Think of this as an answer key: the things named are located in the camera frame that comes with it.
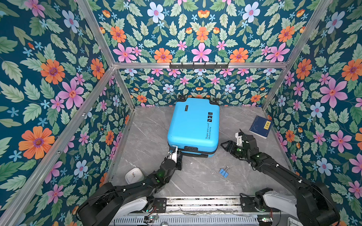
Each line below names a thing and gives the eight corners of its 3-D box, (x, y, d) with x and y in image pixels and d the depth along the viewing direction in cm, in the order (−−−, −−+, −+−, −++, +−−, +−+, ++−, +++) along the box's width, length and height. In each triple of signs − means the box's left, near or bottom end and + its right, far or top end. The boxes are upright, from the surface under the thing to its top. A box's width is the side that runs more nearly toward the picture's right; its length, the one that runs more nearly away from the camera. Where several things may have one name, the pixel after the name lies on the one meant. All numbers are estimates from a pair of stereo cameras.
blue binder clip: (218, 172, 87) (219, 170, 85) (224, 165, 90) (225, 163, 88) (226, 178, 84) (226, 177, 83) (232, 171, 87) (232, 170, 86)
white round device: (127, 186, 82) (125, 184, 79) (127, 173, 87) (124, 171, 84) (144, 180, 84) (142, 178, 81) (142, 167, 89) (141, 165, 86)
